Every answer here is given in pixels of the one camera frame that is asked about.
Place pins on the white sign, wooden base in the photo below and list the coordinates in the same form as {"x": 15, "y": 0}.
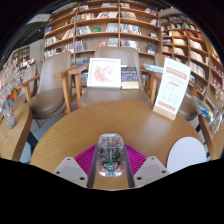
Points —
{"x": 172, "y": 86}

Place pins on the round wooden side table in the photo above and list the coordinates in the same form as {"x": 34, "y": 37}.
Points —
{"x": 216, "y": 141}
{"x": 13, "y": 136}

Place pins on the brown armchair, wooden arms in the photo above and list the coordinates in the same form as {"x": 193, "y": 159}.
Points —
{"x": 50, "y": 100}
{"x": 113, "y": 95}
{"x": 188, "y": 108}

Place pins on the stack of colourful books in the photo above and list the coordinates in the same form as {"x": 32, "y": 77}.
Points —
{"x": 202, "y": 108}

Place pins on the stack of blue books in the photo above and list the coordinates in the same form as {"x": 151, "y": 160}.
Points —
{"x": 153, "y": 68}

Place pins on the white mouse pad, red rest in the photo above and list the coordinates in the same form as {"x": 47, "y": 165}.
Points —
{"x": 186, "y": 155}

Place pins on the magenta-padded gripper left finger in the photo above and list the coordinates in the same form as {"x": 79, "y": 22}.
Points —
{"x": 83, "y": 161}

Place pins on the distant wooden bookshelf unit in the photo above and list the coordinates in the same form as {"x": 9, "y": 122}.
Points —
{"x": 21, "y": 55}

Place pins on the transparent computer mouse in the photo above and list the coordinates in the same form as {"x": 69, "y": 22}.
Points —
{"x": 110, "y": 155}

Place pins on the white framed floral picture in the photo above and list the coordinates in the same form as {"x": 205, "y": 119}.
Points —
{"x": 104, "y": 72}

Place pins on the dark book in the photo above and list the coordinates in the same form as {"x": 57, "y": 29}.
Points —
{"x": 130, "y": 77}

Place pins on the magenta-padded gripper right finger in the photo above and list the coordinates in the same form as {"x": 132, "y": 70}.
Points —
{"x": 138, "y": 161}

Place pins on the curved wooden bookshelf unit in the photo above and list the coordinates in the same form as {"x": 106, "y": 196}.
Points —
{"x": 190, "y": 46}

